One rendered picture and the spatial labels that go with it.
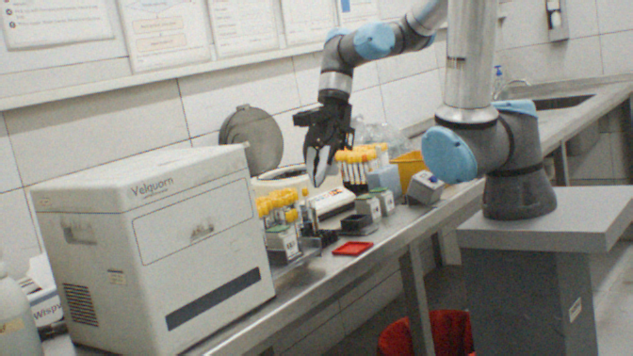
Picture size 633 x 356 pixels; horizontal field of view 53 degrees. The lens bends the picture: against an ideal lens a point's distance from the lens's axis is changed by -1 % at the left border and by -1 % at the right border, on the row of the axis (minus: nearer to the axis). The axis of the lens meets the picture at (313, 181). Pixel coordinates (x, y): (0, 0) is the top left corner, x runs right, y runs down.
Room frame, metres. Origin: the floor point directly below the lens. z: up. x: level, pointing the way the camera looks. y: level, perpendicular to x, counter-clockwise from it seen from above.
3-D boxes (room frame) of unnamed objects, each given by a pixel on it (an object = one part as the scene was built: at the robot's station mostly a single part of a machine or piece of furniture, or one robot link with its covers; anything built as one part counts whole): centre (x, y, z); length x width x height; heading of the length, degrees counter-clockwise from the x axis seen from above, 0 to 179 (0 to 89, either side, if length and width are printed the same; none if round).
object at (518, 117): (1.27, -0.40, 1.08); 0.13 x 0.12 x 0.14; 124
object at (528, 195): (1.28, -0.41, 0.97); 0.15 x 0.15 x 0.10
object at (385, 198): (1.60, -0.16, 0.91); 0.05 x 0.04 x 0.07; 50
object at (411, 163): (1.79, -0.31, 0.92); 0.13 x 0.13 x 0.10; 46
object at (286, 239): (1.25, 0.09, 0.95); 0.05 x 0.04 x 0.06; 49
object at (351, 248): (1.35, -0.06, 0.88); 0.07 x 0.07 x 0.01; 50
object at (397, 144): (2.42, -0.30, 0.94); 0.20 x 0.17 x 0.14; 111
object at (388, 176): (1.69, -0.19, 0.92); 0.10 x 0.07 x 0.10; 141
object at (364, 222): (1.49, -0.08, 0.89); 0.09 x 0.05 x 0.04; 48
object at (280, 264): (1.23, 0.10, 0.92); 0.21 x 0.07 x 0.05; 140
